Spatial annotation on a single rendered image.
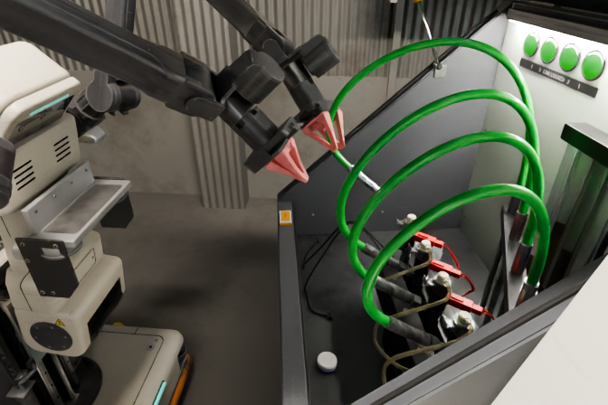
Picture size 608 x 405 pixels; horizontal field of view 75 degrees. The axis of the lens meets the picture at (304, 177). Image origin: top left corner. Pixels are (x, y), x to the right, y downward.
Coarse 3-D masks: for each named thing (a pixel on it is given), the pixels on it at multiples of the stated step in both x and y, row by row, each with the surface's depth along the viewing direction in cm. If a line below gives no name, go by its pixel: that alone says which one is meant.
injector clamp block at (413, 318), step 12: (384, 276) 79; (432, 276) 79; (408, 288) 83; (384, 300) 79; (396, 300) 73; (384, 312) 80; (396, 312) 71; (420, 312) 76; (408, 324) 68; (420, 324) 68; (384, 336) 80; (396, 336) 71; (444, 336) 66; (384, 348) 81; (396, 348) 71; (408, 348) 65; (396, 360) 72; (408, 360) 65; (420, 360) 62; (396, 372) 72
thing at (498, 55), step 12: (408, 48) 68; (420, 48) 68; (480, 48) 65; (492, 48) 64; (384, 60) 70; (504, 60) 64; (360, 72) 73; (516, 72) 65; (348, 84) 75; (528, 96) 66; (336, 108) 78; (528, 108) 67; (336, 156) 83
